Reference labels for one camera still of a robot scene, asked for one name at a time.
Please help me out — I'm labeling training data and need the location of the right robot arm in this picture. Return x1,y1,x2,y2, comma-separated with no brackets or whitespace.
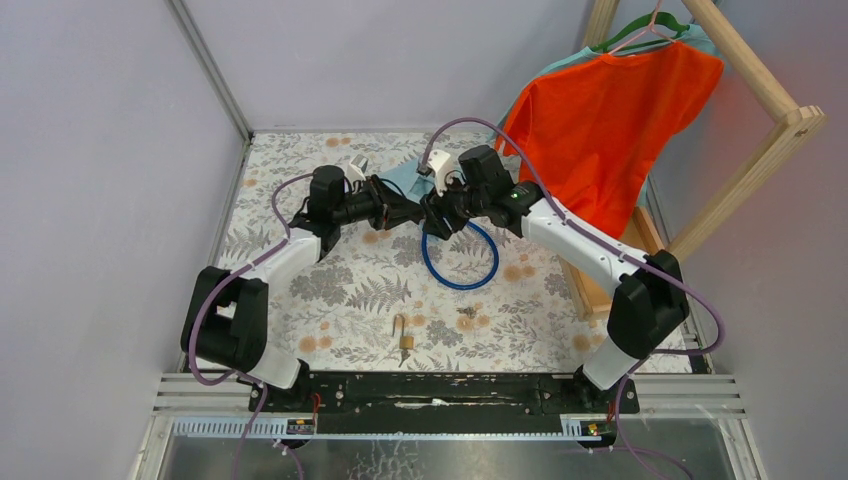
418,145,689,412

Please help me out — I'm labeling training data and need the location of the orange t-shirt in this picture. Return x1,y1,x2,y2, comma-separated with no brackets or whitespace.
495,42,724,238

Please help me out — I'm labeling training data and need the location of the light blue towel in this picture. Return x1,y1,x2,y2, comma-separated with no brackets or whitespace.
378,160,434,203

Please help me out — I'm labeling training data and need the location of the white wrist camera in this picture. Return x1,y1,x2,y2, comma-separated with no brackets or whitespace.
417,150,457,196
345,154,369,184

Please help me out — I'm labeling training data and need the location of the brass padlock with key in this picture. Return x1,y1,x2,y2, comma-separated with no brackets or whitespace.
393,313,414,367

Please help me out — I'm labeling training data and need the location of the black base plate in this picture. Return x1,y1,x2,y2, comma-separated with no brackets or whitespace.
248,371,640,421

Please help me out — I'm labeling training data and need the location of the pink clothes hanger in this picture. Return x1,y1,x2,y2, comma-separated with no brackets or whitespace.
608,0,675,55

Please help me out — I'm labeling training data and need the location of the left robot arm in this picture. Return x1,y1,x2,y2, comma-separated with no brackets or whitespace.
181,165,425,411

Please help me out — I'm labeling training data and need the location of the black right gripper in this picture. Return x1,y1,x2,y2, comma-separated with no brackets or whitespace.
419,170,488,242

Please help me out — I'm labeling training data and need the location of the green clothes hanger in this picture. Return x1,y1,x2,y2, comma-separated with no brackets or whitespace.
591,11,689,53

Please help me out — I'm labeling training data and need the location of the aluminium slotted rail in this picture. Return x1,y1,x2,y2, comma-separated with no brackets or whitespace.
172,413,617,443

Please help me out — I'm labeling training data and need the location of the wooden clothes rack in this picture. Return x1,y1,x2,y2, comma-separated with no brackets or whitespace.
561,0,827,322

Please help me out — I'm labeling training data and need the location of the teal t-shirt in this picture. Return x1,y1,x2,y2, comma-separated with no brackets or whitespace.
497,24,722,129

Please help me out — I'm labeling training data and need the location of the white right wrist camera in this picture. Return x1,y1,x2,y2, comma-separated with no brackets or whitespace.
417,150,457,196

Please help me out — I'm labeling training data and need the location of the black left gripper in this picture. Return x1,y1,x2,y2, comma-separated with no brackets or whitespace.
331,174,420,231

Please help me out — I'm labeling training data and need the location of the blue cable lock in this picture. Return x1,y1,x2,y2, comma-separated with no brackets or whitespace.
420,222,501,291

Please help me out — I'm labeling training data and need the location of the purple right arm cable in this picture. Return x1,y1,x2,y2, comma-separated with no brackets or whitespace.
420,117,727,480

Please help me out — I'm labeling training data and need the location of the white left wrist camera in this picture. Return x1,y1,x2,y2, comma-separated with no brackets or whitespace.
345,154,369,184

